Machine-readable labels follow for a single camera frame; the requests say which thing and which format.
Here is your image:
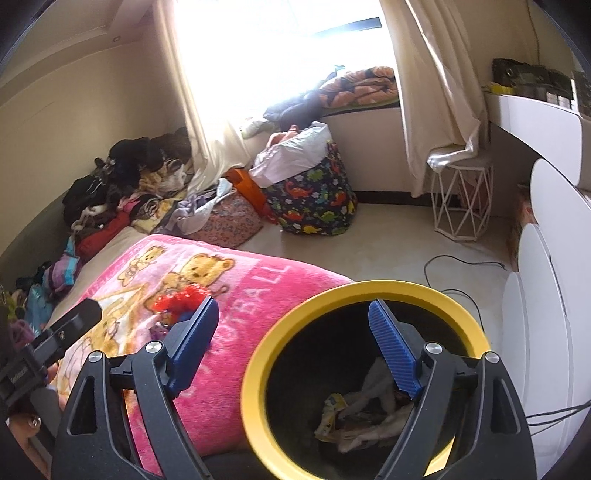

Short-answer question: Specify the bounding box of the dinosaur print laundry basket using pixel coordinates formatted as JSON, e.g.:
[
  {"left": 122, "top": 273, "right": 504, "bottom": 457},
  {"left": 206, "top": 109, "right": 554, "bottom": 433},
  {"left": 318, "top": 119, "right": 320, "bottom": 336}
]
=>
[{"left": 263, "top": 141, "right": 358, "bottom": 236}]

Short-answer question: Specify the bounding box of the yellow snack bag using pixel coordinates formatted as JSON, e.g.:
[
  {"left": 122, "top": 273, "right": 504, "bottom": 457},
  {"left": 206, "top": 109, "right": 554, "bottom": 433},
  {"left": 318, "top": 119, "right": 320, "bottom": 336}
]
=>
[{"left": 315, "top": 393, "right": 349, "bottom": 443}]

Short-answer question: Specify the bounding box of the pile of dark clothes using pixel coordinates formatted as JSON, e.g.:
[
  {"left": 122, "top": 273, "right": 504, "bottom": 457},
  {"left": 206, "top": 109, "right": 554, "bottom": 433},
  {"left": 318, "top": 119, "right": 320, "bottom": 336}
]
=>
[{"left": 62, "top": 128, "right": 193, "bottom": 225}]

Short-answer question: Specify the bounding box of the dark blue jacket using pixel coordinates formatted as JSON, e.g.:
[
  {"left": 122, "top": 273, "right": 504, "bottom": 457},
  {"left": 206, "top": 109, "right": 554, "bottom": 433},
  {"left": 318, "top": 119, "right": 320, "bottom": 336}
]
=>
[{"left": 263, "top": 90, "right": 322, "bottom": 131}]

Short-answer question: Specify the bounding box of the crumpled white paper trash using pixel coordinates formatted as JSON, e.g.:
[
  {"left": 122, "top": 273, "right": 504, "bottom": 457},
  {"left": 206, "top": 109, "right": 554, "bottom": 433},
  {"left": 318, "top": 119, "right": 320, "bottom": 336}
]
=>
[{"left": 337, "top": 358, "right": 414, "bottom": 454}]

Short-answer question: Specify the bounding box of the floral fabric basket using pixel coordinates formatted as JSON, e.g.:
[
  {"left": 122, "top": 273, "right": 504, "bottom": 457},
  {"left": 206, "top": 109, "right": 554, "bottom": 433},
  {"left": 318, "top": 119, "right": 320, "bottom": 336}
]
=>
[{"left": 185, "top": 193, "right": 263, "bottom": 249}]

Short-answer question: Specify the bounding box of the cream curtain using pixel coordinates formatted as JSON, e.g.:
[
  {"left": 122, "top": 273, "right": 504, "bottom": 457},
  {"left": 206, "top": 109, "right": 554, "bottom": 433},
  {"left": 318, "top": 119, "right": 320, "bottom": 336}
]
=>
[
  {"left": 381, "top": 1, "right": 488, "bottom": 197},
  {"left": 153, "top": 1, "right": 250, "bottom": 193}
]

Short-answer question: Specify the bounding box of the white plastic bag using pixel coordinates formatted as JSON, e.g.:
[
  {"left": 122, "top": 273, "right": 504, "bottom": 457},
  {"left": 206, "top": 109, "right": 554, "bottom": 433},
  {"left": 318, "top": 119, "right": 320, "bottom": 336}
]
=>
[{"left": 249, "top": 122, "right": 332, "bottom": 188}]

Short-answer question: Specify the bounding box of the black floor cable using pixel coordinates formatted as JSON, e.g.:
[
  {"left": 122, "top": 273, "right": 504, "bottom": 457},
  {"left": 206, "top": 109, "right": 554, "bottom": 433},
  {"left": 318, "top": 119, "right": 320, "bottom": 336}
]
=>
[{"left": 423, "top": 254, "right": 508, "bottom": 333}]

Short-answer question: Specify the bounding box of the orange patterned blanket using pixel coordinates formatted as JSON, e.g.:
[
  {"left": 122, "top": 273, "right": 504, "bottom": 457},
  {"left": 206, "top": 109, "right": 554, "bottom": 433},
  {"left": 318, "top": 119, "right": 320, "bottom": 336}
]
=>
[{"left": 318, "top": 66, "right": 399, "bottom": 109}]

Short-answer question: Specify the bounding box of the white wire side table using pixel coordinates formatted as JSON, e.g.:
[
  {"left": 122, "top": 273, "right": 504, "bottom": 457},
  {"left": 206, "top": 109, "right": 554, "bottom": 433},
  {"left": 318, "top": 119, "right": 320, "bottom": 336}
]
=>
[{"left": 430, "top": 157, "right": 494, "bottom": 242}]

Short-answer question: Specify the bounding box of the purple candy wrapper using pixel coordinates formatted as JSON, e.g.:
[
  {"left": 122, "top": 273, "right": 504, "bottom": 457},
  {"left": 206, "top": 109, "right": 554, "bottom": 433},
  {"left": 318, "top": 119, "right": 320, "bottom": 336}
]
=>
[{"left": 149, "top": 322, "right": 169, "bottom": 341}]

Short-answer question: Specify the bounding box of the dark camouflage pouch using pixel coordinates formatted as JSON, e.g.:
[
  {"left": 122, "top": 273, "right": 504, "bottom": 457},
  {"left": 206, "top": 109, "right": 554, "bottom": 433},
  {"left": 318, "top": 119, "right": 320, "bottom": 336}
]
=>
[{"left": 492, "top": 58, "right": 573, "bottom": 101}]

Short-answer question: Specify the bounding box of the white cloud shaped chair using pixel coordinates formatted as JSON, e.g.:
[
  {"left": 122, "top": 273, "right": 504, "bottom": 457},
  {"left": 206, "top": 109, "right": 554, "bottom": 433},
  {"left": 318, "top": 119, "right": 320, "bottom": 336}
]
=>
[{"left": 501, "top": 159, "right": 590, "bottom": 479}]

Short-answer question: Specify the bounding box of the yellow rimmed black trash bin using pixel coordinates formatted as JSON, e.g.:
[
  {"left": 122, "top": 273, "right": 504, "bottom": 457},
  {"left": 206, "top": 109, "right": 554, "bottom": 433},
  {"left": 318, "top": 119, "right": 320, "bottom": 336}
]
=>
[{"left": 239, "top": 279, "right": 492, "bottom": 480}]

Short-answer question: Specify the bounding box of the person's left hand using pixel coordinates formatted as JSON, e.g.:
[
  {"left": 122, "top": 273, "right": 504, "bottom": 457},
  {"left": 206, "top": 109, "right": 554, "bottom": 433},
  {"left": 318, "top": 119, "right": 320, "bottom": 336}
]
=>
[{"left": 6, "top": 364, "right": 66, "bottom": 479}]

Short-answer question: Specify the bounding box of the red plastic mesh wrapper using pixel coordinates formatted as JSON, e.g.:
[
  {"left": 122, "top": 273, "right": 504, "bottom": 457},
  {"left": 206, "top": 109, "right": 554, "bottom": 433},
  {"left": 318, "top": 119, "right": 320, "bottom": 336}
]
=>
[{"left": 152, "top": 284, "right": 211, "bottom": 316}]

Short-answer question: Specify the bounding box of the left cream curtain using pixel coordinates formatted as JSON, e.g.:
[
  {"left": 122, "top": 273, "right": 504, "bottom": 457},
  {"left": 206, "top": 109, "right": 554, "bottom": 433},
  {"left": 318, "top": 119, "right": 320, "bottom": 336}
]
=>
[{"left": 153, "top": 1, "right": 250, "bottom": 193}]

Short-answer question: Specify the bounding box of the right cream curtain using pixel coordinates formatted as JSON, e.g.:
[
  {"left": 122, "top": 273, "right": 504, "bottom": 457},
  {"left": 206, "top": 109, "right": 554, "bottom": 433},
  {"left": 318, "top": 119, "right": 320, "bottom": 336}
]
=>
[{"left": 381, "top": 1, "right": 488, "bottom": 197}]

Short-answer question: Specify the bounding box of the white vanity desk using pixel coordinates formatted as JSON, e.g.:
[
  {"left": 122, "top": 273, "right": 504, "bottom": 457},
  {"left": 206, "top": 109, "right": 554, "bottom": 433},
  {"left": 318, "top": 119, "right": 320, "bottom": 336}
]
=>
[{"left": 485, "top": 93, "right": 591, "bottom": 191}]

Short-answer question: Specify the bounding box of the pink bear print blanket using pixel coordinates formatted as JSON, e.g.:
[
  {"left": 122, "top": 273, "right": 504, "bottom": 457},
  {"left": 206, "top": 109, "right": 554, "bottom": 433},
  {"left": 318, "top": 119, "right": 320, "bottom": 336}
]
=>
[{"left": 52, "top": 229, "right": 351, "bottom": 457}]

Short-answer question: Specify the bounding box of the orange paper bag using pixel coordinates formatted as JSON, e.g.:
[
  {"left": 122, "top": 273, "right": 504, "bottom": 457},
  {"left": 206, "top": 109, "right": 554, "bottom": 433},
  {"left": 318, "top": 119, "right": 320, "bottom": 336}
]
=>
[{"left": 224, "top": 168, "right": 276, "bottom": 224}]

